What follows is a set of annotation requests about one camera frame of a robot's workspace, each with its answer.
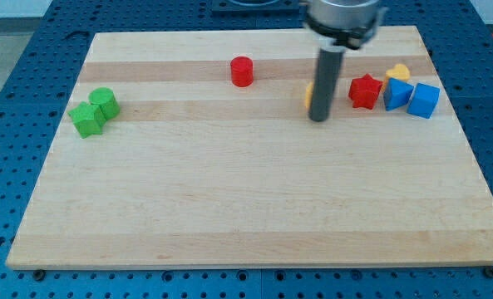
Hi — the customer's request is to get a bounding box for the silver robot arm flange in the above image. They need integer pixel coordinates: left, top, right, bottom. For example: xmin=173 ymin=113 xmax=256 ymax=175
xmin=304 ymin=0 xmax=388 ymax=52

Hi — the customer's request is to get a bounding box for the yellow hexagon block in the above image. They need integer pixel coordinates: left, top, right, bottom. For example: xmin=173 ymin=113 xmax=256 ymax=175
xmin=304 ymin=82 xmax=313 ymax=109

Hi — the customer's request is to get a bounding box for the red star block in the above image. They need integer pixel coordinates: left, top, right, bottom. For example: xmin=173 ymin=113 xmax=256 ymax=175
xmin=348 ymin=74 xmax=382 ymax=110

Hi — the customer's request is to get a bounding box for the green star block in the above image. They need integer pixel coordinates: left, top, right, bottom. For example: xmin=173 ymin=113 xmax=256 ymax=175
xmin=68 ymin=102 xmax=106 ymax=139

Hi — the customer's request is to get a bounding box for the wooden board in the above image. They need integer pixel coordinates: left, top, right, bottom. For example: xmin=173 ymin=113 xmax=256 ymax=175
xmin=7 ymin=26 xmax=493 ymax=270

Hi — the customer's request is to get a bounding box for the red cylinder block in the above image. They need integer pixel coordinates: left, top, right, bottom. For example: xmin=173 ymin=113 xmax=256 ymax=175
xmin=230 ymin=56 xmax=254 ymax=87

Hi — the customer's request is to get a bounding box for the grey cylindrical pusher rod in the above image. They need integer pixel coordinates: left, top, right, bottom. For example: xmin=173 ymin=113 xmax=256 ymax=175
xmin=308 ymin=47 xmax=345 ymax=122

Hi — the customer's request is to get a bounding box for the green cylinder block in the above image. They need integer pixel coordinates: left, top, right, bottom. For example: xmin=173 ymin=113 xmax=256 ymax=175
xmin=88 ymin=87 xmax=121 ymax=120

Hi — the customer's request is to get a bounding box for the blue triangle block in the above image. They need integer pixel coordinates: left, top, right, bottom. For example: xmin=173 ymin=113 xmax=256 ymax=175
xmin=383 ymin=78 xmax=414 ymax=111

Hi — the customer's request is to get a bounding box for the yellow heart block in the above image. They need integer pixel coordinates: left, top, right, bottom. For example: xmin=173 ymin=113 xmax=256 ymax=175
xmin=382 ymin=63 xmax=411 ymax=91

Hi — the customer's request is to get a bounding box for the blue cube block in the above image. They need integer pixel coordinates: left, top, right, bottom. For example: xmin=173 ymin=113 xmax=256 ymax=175
xmin=407 ymin=83 xmax=440 ymax=119

